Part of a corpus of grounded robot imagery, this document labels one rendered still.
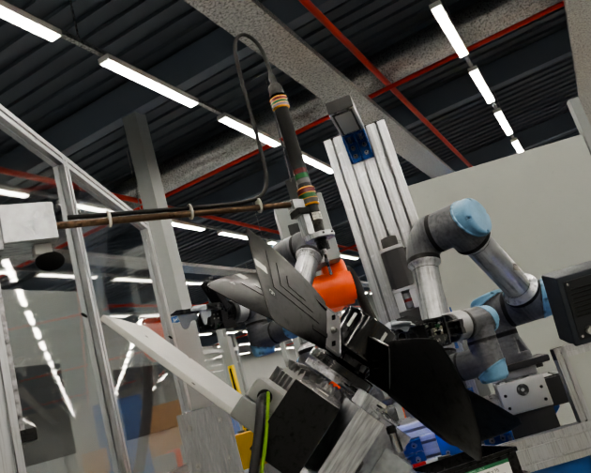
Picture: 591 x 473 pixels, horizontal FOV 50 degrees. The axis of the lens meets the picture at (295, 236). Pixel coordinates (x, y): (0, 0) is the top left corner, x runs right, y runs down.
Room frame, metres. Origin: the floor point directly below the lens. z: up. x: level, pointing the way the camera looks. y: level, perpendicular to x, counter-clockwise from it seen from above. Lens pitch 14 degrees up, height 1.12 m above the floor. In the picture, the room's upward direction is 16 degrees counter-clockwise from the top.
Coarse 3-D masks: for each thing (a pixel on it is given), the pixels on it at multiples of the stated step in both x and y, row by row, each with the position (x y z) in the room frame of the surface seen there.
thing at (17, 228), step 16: (0, 208) 1.01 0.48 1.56; (16, 208) 1.03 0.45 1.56; (32, 208) 1.04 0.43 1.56; (48, 208) 1.06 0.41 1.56; (0, 224) 1.02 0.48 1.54; (16, 224) 1.03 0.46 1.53; (32, 224) 1.04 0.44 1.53; (48, 224) 1.05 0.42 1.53; (0, 240) 1.02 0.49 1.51; (16, 240) 1.02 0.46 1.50; (32, 240) 1.04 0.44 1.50; (48, 240) 1.06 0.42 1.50; (0, 256) 1.05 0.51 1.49
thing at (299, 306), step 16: (256, 240) 1.10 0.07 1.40; (256, 256) 1.06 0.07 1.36; (272, 256) 1.12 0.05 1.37; (256, 272) 1.02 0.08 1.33; (272, 272) 1.08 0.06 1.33; (288, 272) 1.14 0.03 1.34; (272, 288) 1.05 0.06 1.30; (288, 288) 1.11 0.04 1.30; (304, 288) 1.17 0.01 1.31; (272, 304) 1.02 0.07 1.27; (288, 304) 1.09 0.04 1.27; (304, 304) 1.14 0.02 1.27; (320, 304) 1.21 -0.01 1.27; (288, 320) 1.07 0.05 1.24; (304, 320) 1.13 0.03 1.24; (320, 320) 1.19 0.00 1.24; (304, 336) 1.12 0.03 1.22; (320, 336) 1.18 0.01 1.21
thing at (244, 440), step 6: (246, 432) 1.74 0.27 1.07; (240, 438) 1.73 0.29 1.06; (246, 438) 1.73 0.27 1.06; (252, 438) 1.73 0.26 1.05; (240, 444) 1.73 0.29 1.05; (246, 444) 1.73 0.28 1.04; (240, 450) 1.73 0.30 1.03; (246, 450) 1.73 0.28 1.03; (240, 456) 1.73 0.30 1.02; (246, 456) 1.73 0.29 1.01; (246, 462) 1.73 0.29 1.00; (246, 468) 1.73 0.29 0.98
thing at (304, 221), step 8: (296, 200) 1.38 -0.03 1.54; (288, 208) 1.39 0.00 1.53; (296, 208) 1.37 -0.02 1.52; (304, 208) 1.38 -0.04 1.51; (296, 216) 1.39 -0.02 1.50; (304, 216) 1.38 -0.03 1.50; (304, 224) 1.38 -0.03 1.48; (304, 232) 1.39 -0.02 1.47; (312, 232) 1.39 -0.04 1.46; (320, 232) 1.38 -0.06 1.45; (328, 232) 1.39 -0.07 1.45; (312, 240) 1.40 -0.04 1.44
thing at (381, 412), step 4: (344, 384) 1.22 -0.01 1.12; (344, 388) 1.21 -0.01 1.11; (348, 388) 1.18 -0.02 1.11; (352, 388) 1.16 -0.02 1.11; (348, 392) 1.17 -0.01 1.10; (352, 392) 1.15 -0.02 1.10; (352, 396) 1.15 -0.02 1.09; (372, 404) 1.03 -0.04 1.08; (376, 404) 1.02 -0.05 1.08; (372, 408) 1.02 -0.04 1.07; (376, 408) 1.00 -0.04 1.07; (380, 408) 0.99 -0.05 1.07; (384, 408) 0.99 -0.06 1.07; (376, 412) 1.00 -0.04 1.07; (380, 412) 0.99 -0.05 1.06; (384, 412) 0.98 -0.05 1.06; (380, 416) 0.99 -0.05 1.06; (384, 416) 0.97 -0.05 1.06; (388, 416) 0.96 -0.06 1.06; (392, 420) 0.94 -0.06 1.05; (396, 424) 0.92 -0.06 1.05
